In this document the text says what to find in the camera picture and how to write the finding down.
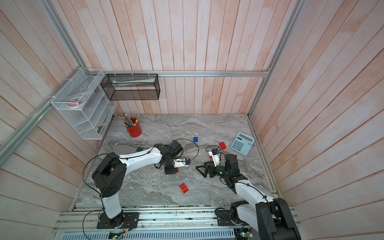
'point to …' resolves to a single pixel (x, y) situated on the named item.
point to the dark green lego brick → (139, 149)
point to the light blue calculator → (243, 143)
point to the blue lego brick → (195, 139)
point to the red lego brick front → (184, 188)
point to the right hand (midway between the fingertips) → (201, 165)
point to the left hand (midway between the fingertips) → (171, 169)
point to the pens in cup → (128, 121)
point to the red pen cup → (135, 131)
